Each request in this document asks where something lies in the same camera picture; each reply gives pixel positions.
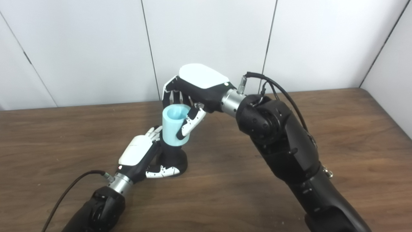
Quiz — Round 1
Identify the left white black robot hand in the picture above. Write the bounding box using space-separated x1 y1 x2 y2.
118 126 181 184

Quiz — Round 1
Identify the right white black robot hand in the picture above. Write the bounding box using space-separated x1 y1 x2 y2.
162 63 237 140

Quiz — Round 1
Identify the black funnel-shaped nozzle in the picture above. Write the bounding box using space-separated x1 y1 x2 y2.
158 142 188 177

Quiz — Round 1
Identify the light-blue short hose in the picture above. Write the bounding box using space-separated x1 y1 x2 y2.
162 104 191 147

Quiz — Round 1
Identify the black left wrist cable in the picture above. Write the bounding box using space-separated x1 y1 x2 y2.
41 170 116 232

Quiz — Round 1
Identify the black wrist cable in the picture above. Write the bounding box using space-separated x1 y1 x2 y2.
237 72 318 149
41 170 116 232

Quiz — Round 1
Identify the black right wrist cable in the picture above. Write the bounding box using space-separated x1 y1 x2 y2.
237 72 318 149

